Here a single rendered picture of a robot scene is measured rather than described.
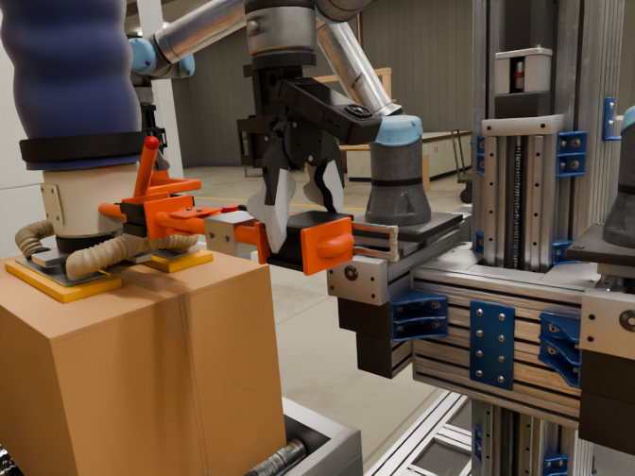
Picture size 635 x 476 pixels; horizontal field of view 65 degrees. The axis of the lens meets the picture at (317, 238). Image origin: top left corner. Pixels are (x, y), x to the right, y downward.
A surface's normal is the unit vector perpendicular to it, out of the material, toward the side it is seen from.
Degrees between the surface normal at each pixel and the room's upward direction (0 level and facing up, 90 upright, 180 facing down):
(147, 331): 90
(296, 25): 90
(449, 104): 90
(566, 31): 90
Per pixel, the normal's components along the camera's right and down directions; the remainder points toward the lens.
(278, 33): -0.06, 0.24
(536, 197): -0.62, 0.22
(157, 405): 0.73, 0.11
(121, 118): 0.93, 0.13
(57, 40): 0.11, -0.12
